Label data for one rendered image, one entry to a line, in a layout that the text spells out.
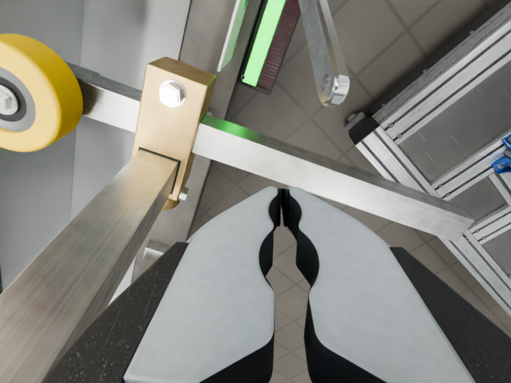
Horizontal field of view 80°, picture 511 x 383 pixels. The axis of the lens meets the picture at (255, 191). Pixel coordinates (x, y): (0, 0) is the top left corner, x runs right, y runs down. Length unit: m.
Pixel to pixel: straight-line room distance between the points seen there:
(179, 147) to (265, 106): 0.89
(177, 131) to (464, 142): 0.97
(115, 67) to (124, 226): 0.38
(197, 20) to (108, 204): 0.27
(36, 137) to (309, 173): 0.22
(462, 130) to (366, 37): 0.41
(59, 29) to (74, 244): 0.37
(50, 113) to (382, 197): 0.29
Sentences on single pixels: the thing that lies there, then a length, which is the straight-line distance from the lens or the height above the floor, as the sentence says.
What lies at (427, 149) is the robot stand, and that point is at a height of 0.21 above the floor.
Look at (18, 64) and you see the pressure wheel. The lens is 0.27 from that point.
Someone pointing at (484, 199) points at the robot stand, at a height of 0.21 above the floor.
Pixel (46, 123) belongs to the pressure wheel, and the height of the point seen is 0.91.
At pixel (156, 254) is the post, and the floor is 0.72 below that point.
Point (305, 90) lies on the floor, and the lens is 1.15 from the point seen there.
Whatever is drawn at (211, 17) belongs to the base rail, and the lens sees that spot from 0.42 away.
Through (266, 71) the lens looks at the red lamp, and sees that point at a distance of 0.42.
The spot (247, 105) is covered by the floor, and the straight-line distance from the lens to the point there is 1.15.
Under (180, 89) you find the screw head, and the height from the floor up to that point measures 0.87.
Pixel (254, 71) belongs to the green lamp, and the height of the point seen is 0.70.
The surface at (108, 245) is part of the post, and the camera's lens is 0.19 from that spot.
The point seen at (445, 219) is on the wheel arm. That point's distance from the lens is 0.36.
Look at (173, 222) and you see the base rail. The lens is 0.54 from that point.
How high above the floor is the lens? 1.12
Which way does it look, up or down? 60 degrees down
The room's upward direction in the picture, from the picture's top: 175 degrees counter-clockwise
